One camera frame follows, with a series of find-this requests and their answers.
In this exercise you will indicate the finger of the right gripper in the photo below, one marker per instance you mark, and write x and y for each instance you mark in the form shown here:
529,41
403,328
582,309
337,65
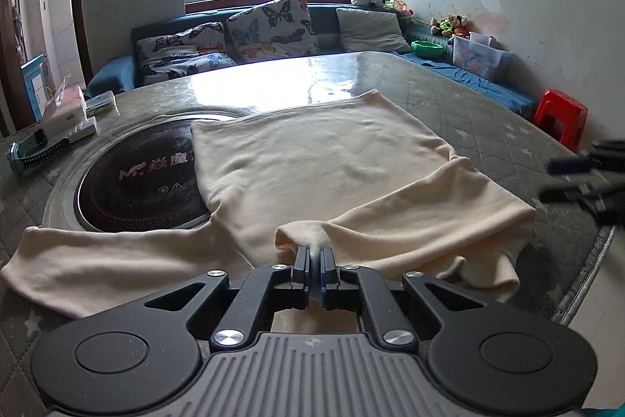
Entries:
605,156
605,204

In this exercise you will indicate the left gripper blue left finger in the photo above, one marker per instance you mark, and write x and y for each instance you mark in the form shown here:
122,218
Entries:
254,301

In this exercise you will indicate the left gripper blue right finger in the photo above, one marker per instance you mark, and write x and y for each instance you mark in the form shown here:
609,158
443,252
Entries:
364,291

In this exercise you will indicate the cream beige garment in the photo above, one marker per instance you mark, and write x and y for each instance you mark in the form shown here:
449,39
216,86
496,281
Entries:
360,176

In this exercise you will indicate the red plastic stool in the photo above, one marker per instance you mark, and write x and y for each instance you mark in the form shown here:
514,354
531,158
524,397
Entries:
562,116

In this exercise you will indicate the black round induction cooktop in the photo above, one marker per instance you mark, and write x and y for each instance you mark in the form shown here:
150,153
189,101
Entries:
146,181

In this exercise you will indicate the clear plastic storage box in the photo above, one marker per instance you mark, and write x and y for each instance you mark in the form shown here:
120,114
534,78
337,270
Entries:
481,55

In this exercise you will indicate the colourful plush toys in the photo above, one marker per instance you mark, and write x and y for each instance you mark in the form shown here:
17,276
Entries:
449,26

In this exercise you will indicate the green plastic bowl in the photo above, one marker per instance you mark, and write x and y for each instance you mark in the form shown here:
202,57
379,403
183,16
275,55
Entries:
427,49

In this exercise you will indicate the green flat packet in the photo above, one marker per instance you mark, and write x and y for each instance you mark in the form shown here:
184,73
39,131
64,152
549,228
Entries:
100,103

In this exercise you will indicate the orange green plush toy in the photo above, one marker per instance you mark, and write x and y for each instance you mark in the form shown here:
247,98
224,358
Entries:
399,7

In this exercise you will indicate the left butterfly print cushion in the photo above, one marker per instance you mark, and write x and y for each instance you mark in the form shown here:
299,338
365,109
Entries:
192,51

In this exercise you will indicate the butterfly print cushion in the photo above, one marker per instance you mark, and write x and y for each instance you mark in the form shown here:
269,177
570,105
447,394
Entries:
273,30
192,51

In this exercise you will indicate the white pink box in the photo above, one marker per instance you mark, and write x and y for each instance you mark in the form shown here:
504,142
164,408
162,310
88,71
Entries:
65,110

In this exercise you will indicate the right butterfly print cushion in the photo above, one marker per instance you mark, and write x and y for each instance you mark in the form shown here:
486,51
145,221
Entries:
273,30

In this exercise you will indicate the grey plain cushion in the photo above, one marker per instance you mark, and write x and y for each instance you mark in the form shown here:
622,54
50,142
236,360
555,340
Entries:
361,31

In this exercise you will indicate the blue white children board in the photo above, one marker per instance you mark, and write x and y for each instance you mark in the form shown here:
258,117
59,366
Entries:
35,74

